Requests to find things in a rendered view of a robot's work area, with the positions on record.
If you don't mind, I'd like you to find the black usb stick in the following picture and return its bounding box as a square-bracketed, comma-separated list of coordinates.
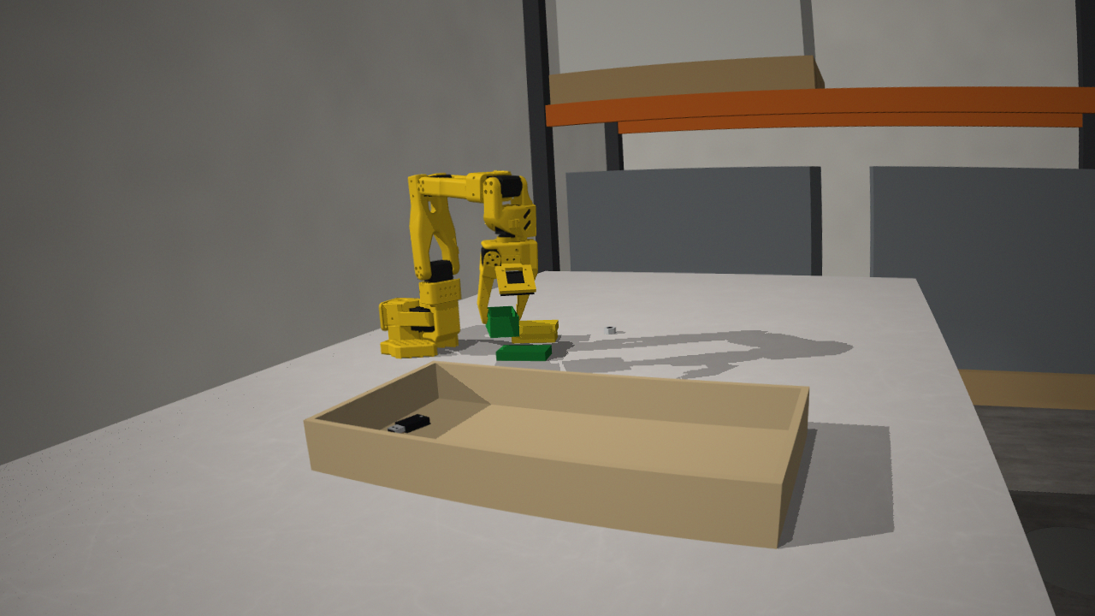
[388, 414, 430, 433]

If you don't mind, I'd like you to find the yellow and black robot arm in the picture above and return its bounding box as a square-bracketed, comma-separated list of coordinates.
[380, 170, 535, 358]

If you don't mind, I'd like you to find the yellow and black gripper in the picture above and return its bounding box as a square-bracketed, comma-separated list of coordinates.
[477, 236, 538, 324]

